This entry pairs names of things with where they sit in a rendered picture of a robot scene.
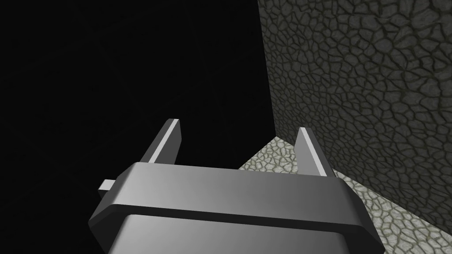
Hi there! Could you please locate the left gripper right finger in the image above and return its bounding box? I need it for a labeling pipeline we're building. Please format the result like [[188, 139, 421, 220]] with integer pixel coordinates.
[[294, 127, 335, 178]]

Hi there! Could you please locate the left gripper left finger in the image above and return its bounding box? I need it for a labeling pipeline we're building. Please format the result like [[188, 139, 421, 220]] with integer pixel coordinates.
[[140, 118, 182, 165]]

